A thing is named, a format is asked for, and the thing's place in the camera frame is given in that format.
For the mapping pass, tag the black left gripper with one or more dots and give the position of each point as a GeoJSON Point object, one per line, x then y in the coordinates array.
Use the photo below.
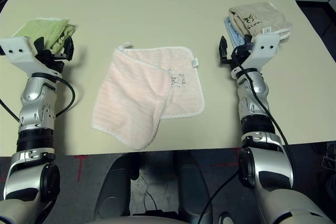
{"type": "Point", "coordinates": [52, 61]}

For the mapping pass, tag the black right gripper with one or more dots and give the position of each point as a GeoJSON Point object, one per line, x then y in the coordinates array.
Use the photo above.
{"type": "Point", "coordinates": [237, 58]}

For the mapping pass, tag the pink terry towel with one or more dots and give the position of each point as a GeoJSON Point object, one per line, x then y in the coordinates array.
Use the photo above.
{"type": "Point", "coordinates": [131, 90]}

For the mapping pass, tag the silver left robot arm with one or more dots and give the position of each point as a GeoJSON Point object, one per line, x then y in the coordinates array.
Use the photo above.
{"type": "Point", "coordinates": [34, 98]}

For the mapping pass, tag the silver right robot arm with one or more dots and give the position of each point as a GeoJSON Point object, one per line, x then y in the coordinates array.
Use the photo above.
{"type": "Point", "coordinates": [252, 103]}

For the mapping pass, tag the light blue folded towel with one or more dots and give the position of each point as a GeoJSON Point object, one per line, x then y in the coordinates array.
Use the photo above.
{"type": "Point", "coordinates": [233, 31]}

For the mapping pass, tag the green folded towel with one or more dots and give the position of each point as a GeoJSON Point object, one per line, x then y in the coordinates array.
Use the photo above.
{"type": "Point", "coordinates": [50, 28]}

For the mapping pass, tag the beige folded towel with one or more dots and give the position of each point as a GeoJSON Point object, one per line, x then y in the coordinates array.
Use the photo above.
{"type": "Point", "coordinates": [262, 14]}

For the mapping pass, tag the grey right robot leg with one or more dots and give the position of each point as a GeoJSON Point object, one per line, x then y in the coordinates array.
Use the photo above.
{"type": "Point", "coordinates": [191, 182]}

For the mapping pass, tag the grey robot leg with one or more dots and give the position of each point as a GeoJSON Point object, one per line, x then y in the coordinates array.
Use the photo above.
{"type": "Point", "coordinates": [191, 182]}
{"type": "Point", "coordinates": [115, 182]}

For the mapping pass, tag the grey left robot leg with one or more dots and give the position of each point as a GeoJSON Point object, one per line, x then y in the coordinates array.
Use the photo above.
{"type": "Point", "coordinates": [115, 182]}

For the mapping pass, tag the beige robot torso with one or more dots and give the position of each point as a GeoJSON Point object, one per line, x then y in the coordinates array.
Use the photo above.
{"type": "Point", "coordinates": [147, 220]}

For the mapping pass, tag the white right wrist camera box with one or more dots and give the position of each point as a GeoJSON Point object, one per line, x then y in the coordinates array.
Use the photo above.
{"type": "Point", "coordinates": [265, 48]}

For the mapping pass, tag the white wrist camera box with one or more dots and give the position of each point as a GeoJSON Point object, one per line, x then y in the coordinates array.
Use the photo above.
{"type": "Point", "coordinates": [18, 48]}
{"type": "Point", "coordinates": [265, 48]}

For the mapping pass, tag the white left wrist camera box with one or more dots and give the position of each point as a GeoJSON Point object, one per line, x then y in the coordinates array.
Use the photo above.
{"type": "Point", "coordinates": [18, 48]}

